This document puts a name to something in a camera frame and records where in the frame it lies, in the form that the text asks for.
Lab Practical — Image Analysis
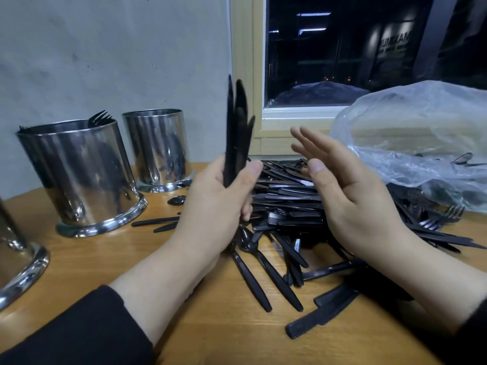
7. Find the person's right forearm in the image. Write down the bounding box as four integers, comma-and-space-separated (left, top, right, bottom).
380, 224, 487, 365

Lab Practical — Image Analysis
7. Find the dark parked car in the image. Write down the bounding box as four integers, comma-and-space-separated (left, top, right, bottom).
270, 81, 370, 107

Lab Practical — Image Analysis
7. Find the person's left forearm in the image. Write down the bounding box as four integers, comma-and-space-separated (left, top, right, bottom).
0, 247, 222, 365

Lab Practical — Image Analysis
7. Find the clear plastic bag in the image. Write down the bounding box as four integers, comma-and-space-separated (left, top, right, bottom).
329, 80, 487, 213

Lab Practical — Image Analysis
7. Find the pile of black plastic cutlery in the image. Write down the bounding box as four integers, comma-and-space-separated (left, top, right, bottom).
131, 156, 487, 339

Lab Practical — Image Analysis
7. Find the person's right hand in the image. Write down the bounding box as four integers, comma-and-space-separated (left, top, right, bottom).
290, 125, 412, 264

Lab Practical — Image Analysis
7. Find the person's left hand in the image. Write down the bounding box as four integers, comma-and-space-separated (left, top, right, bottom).
171, 156, 264, 271

